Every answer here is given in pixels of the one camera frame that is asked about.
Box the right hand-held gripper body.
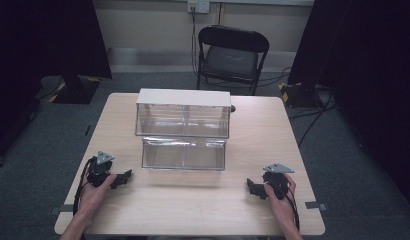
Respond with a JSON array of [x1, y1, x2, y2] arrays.
[[262, 162, 295, 201]]

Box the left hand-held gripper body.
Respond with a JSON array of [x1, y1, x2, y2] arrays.
[[86, 150, 119, 188]]

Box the person's left hand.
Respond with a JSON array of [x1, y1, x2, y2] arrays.
[[76, 172, 118, 218]]

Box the person's right hand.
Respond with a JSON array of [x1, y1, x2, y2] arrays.
[[263, 173, 298, 226]]

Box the grey tape strip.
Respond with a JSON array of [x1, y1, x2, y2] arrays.
[[48, 204, 75, 216], [304, 200, 329, 212]]

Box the clear plastic drawer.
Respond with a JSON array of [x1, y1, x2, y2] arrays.
[[140, 135, 228, 172]]

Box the clear drawer cabinet white top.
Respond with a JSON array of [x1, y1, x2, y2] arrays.
[[135, 87, 233, 140]]

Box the black stand base striped tape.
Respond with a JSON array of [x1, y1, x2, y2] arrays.
[[48, 74, 103, 105], [277, 81, 328, 110]]

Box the black folding chair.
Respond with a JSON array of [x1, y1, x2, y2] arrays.
[[195, 24, 271, 97]]

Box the black curtain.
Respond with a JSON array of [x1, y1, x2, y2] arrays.
[[0, 0, 113, 169], [287, 0, 410, 216]]

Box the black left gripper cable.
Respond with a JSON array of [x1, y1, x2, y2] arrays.
[[72, 156, 97, 216]]

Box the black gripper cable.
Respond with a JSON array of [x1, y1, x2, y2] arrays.
[[286, 184, 301, 232], [72, 156, 97, 216]]

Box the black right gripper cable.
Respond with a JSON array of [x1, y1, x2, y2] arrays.
[[286, 184, 301, 232]]

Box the black floor cables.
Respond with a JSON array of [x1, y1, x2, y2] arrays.
[[258, 66, 338, 148]]

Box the black cable from outlet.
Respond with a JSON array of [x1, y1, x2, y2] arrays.
[[190, 7, 201, 79]]

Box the white wall outlet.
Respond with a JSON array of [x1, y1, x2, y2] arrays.
[[187, 0, 211, 15]]

